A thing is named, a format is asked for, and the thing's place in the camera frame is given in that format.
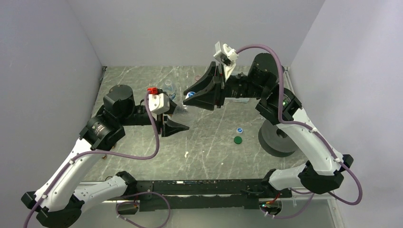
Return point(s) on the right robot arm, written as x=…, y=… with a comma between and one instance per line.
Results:
x=323, y=171

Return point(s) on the black round disc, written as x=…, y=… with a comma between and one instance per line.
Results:
x=274, y=141

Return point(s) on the clear plastic organizer box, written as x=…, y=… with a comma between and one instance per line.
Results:
x=238, y=100

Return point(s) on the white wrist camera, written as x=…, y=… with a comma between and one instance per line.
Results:
x=227, y=56
x=158, y=101

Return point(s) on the green bottle cap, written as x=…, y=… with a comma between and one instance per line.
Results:
x=237, y=140

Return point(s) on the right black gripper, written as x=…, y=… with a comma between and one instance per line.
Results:
x=206, y=99

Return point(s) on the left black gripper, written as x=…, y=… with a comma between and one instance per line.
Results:
x=169, y=127

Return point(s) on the clear unlabeled plastic bottle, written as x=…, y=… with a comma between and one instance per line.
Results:
x=184, y=114

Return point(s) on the black base frame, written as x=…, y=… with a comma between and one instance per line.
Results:
x=204, y=194

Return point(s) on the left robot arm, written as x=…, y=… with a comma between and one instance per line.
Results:
x=59, y=202

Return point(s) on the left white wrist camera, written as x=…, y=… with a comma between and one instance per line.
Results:
x=158, y=101

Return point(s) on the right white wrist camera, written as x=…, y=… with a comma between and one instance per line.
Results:
x=227, y=56

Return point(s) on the blue label water bottle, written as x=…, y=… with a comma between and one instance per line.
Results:
x=170, y=88

